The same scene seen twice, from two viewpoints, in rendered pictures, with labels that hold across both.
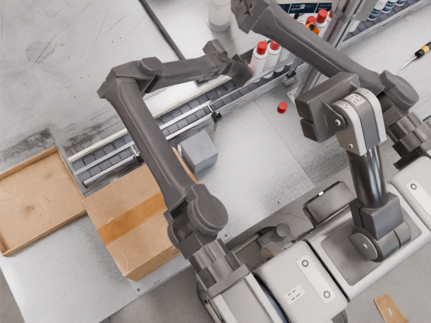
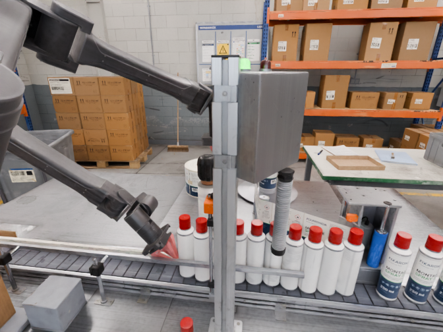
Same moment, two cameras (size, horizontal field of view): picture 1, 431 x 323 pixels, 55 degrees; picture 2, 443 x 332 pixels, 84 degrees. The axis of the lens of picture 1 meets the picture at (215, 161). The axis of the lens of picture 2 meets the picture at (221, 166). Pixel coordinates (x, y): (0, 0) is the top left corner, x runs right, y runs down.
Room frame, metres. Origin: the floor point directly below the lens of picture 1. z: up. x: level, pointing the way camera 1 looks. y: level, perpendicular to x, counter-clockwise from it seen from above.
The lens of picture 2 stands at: (0.53, -0.62, 1.48)
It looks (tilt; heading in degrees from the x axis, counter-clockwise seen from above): 21 degrees down; 49
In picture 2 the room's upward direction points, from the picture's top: straight up
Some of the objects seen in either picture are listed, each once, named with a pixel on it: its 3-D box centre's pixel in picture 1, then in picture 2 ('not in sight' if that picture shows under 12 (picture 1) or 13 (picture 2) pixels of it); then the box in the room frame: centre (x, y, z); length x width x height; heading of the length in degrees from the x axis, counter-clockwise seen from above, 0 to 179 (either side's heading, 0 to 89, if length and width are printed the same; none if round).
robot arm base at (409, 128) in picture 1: (411, 136); not in sight; (0.41, -0.40, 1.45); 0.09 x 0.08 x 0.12; 132
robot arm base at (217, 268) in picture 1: (215, 266); not in sight; (0.08, -0.03, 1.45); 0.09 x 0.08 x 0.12; 132
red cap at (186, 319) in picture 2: (282, 107); (186, 326); (0.76, -0.22, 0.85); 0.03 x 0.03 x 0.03
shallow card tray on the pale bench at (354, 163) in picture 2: not in sight; (353, 162); (2.47, 0.06, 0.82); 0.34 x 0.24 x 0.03; 138
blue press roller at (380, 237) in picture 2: not in sight; (375, 253); (1.25, -0.47, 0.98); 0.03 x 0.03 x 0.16
